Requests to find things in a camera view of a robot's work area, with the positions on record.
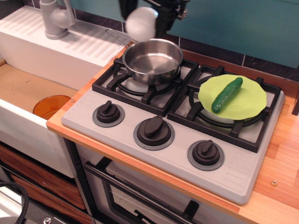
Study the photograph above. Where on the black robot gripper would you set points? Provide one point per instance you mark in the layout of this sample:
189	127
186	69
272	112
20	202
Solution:
168	11

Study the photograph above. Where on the white toy mushroom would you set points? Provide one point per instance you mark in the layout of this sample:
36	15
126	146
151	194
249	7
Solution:
141	24

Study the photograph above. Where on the green toy pickle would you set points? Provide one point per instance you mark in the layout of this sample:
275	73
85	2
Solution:
226	95

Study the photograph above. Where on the stainless steel pot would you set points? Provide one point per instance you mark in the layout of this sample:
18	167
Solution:
153	62

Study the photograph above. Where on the black left stove knob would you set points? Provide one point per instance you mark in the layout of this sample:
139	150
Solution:
108	115

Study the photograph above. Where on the black stove knob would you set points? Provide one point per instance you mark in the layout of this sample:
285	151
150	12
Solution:
206	155
154	134
108	115

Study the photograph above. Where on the black middle stove knob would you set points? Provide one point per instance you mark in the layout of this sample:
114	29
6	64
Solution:
154	134

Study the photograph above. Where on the lime green plate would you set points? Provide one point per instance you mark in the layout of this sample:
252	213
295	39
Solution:
249	102

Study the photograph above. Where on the grey toy stove top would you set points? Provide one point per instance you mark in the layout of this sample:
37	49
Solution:
172	126

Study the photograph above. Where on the black right stove knob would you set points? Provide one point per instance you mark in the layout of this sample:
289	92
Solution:
206	155

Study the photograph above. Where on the black left burner grate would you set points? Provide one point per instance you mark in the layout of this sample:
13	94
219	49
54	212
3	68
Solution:
116	84

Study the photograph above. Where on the black burner grate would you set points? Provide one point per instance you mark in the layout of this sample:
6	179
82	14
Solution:
116	84
251	134

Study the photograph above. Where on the grey toy faucet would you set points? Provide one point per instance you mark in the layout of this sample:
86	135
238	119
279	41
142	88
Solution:
56	20

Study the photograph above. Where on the white toy sink unit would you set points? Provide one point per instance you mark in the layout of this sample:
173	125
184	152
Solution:
33	67

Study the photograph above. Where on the black right burner grate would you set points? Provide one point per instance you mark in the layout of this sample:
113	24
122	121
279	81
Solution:
251	134

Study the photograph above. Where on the toy oven door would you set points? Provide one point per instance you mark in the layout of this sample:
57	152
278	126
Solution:
129	197

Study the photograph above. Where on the wooden drawer front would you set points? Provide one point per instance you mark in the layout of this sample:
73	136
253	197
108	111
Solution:
50	188

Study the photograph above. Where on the brass countertop screw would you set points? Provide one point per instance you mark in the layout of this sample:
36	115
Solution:
274	183

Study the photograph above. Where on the black oven door handle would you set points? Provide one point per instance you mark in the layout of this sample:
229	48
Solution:
185	218

